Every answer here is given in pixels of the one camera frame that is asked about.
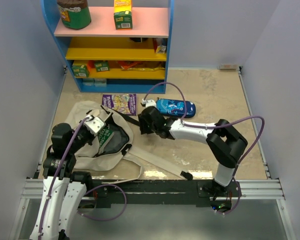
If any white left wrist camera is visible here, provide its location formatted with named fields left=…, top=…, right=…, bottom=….
left=83, top=114, right=106, bottom=137

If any yellow green sponge box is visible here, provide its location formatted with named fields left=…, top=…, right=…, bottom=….
left=113, top=0, right=133, bottom=30

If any blue dinosaur pencil case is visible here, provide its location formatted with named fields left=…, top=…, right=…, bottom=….
left=156, top=98, right=196, bottom=119

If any small carton on shelf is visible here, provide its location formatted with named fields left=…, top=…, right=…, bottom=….
left=152, top=38, right=168, bottom=54

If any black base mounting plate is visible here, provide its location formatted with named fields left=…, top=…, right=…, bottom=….
left=79, top=179, right=242, bottom=208

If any brown green canister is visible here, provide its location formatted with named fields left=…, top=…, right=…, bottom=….
left=56, top=0, right=92, bottom=30

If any cream canvas backpack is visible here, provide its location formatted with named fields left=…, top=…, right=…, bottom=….
left=65, top=100, right=193, bottom=180

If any light blue tissue pack right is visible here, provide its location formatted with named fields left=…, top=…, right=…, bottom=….
left=94, top=78, right=107, bottom=88

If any blue yellow pink shelf unit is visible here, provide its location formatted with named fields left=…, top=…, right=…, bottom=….
left=40, top=0, right=175, bottom=94

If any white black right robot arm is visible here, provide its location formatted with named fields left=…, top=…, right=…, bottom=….
left=138, top=106, right=248, bottom=197

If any white label on wall base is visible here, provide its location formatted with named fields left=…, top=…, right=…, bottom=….
left=217, top=64, right=239, bottom=71

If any orange snack bag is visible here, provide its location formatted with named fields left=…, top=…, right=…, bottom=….
left=117, top=60, right=166, bottom=72

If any green orange box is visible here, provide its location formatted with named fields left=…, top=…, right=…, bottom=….
left=71, top=64, right=90, bottom=78
left=94, top=60, right=110, bottom=72

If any green orange box left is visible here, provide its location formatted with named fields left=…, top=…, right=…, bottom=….
left=71, top=64, right=90, bottom=78

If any purple treehouse book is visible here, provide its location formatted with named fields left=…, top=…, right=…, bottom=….
left=102, top=94, right=137, bottom=116

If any green orange box right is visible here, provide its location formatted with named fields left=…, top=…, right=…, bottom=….
left=94, top=60, right=110, bottom=72

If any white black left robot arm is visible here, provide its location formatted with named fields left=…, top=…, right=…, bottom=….
left=29, top=121, right=96, bottom=240

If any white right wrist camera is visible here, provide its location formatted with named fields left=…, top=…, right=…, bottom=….
left=140, top=99, right=157, bottom=108

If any green colourful book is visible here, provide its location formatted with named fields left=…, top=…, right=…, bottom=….
left=97, top=127, right=114, bottom=150

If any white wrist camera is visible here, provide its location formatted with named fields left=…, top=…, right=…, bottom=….
left=83, top=114, right=106, bottom=137
left=140, top=99, right=157, bottom=108

